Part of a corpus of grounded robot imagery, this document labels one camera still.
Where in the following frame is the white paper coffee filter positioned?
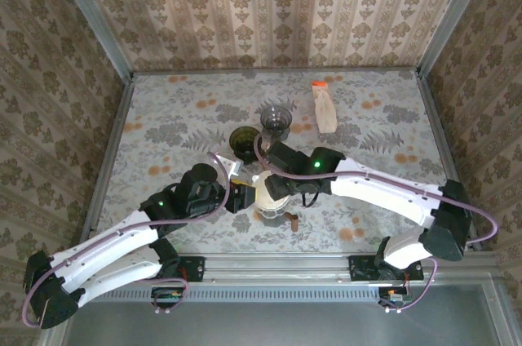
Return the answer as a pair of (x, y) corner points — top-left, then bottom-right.
(251, 171), (291, 211)

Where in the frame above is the clear glass carafe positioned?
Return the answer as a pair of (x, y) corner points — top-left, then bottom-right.
(254, 198), (293, 220)

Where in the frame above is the grey carafe with brown handle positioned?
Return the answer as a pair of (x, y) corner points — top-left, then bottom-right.
(255, 209), (300, 233)

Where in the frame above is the green plastic coffee dripper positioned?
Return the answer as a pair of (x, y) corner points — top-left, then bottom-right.
(228, 126), (263, 164)

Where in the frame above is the smoke grey coffee dripper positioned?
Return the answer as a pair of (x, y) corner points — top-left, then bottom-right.
(259, 104), (293, 141)

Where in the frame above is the bag of paper coffee filters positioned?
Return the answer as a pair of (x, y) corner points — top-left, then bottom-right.
(311, 81), (339, 134)

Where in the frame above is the left small connector board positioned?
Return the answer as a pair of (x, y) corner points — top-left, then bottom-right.
(150, 286), (184, 309)

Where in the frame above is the small connector board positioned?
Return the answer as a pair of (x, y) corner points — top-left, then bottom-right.
(150, 286), (184, 309)
(378, 286), (411, 308)

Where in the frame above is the right small connector board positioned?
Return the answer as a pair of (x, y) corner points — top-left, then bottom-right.
(378, 286), (411, 308)

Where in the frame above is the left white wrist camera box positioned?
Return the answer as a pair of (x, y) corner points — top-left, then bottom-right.
(215, 153), (245, 178)

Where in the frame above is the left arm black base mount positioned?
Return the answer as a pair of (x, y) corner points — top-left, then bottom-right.
(132, 255), (205, 283)

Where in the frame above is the aluminium front mounting rail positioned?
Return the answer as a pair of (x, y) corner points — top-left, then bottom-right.
(60, 253), (497, 285)

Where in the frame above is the aluminium table side rail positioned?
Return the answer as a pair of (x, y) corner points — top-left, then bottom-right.
(75, 76), (138, 255)
(414, 75), (484, 251)

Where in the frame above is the grey slotted cable duct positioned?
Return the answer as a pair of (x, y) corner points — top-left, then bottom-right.
(75, 286), (383, 303)

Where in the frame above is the aluminium table back rail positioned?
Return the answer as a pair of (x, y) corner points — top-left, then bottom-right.
(132, 68), (419, 77)

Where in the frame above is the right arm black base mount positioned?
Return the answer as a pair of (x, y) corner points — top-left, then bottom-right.
(348, 255), (425, 282)

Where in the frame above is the aluminium frame post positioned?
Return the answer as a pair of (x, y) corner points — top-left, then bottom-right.
(414, 0), (493, 80)
(47, 0), (136, 82)

